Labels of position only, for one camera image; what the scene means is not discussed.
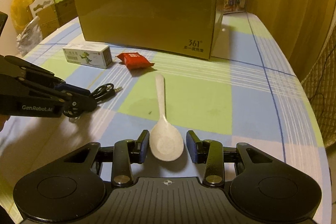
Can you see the small brown cardboard box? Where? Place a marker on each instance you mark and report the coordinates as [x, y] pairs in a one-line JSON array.
[[56, 15]]

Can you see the white medicine box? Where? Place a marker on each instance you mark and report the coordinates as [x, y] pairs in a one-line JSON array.
[[96, 55]]

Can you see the red snack packet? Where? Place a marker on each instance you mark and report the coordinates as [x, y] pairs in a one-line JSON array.
[[134, 61]]

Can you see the white plastic spoon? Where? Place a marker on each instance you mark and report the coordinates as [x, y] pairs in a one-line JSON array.
[[165, 140]]

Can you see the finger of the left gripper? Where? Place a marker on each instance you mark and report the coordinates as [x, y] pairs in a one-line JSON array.
[[78, 104], [76, 91]]

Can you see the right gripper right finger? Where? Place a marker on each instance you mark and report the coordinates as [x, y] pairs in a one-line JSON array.
[[210, 153]]

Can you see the plaid tablecloth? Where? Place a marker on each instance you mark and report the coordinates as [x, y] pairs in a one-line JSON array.
[[247, 92]]

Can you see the white cutout paper bag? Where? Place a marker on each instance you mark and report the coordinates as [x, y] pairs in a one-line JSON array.
[[38, 5]]

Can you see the person's left hand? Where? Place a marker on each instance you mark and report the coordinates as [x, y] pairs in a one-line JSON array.
[[3, 120]]

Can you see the white plastic bag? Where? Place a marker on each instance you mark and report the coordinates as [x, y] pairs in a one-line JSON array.
[[30, 37]]

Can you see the yellow plastic bag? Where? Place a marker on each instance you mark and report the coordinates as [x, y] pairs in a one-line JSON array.
[[20, 14]]

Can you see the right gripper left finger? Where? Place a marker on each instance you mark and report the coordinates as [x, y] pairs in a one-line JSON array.
[[127, 152]]

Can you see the large brown cardboard box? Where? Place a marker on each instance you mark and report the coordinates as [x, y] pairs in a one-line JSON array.
[[185, 27]]

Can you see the quilted beige chair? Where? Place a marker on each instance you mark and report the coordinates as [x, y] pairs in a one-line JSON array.
[[319, 86]]

